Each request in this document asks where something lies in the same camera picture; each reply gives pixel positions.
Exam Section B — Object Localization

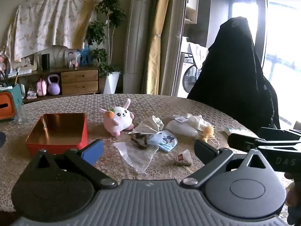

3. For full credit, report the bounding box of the person's right hand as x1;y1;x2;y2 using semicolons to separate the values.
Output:
283;172;301;225

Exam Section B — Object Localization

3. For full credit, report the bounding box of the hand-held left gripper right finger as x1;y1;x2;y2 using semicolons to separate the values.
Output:
180;139;267;189

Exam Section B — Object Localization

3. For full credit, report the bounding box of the white keyboard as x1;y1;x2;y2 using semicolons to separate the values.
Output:
8;68;32;77

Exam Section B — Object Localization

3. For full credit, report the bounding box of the small picture frame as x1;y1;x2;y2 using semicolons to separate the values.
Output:
64;49;80;68

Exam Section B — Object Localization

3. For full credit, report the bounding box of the green plant in white planter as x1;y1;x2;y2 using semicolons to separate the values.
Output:
84;0;127;95

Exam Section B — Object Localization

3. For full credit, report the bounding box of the purple kettlebell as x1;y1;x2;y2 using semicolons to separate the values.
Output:
47;74;62;95

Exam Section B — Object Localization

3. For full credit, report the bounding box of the pink white bunny plush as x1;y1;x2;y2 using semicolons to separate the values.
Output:
98;98;135;137

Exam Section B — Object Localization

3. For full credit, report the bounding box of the clear drinking glass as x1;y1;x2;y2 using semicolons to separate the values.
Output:
16;104;29;124

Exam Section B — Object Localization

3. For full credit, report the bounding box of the blue face mask packet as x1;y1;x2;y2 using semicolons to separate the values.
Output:
149;130;178;151

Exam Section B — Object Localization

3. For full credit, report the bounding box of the white mesh bag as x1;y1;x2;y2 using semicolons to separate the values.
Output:
165;113;213;137

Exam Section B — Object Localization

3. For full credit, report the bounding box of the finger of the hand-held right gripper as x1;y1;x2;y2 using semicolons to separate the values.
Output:
257;127;301;137
227;133;301;151

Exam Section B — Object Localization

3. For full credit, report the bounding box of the white scalloped ornament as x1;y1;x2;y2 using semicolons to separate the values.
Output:
50;45;69;68

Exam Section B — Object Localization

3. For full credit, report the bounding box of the pink toy suitcase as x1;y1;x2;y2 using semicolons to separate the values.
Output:
36;78;49;97

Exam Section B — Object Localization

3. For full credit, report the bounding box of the white washing machine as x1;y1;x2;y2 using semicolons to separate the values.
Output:
176;52;203;97

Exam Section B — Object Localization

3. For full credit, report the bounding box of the white hanging garment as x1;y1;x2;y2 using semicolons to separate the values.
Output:
189;42;209;69

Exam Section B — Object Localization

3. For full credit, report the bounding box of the doll figurine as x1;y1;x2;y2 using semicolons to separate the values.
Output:
0;50;8;76

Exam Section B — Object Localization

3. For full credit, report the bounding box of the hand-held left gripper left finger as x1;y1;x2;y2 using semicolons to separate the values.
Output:
32;139;118;191

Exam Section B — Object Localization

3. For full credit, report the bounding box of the floral patterned cloth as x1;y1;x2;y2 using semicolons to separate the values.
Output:
5;0;96;63

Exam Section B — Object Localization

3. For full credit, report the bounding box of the orange teal tissue box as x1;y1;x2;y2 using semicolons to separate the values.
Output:
0;85;23;122

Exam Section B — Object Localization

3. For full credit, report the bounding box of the black cloth covered chair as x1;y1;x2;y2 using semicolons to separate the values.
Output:
187;16;281;133

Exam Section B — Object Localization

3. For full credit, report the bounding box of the red tin box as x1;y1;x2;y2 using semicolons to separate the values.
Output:
25;112;89;156

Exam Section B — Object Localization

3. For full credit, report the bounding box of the wooden sideboard cabinet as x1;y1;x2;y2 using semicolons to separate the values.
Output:
0;65;101;104

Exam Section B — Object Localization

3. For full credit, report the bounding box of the white cloth bag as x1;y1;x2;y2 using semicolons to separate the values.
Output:
128;115;165;135

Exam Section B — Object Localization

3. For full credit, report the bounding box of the white wall cabinet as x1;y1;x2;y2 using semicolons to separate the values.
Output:
184;0;201;24

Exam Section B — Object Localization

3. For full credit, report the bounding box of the yellow duck toy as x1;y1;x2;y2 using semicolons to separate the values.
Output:
199;126;215;144

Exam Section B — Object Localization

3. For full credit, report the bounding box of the yellow curtain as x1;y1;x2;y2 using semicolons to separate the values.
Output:
145;0;176;95

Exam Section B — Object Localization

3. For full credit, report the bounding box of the white tissue packet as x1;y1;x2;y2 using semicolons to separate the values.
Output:
223;127;251;137

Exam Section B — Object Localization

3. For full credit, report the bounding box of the white standing air conditioner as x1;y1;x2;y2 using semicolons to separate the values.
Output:
123;0;154;94

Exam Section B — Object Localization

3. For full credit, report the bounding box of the clear plastic bag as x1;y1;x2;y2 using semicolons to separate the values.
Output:
113;141;160;173

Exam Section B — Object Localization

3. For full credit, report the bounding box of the brown hair tie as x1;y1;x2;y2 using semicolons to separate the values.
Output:
130;133;151;150

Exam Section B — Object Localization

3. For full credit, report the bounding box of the blue toy figure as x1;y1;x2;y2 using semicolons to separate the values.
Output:
79;48;91;66

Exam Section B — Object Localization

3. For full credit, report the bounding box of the small triangular sachet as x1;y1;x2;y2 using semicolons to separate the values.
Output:
173;149;193;166

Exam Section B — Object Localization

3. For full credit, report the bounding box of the white photo frame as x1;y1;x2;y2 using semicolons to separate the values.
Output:
20;54;38;71

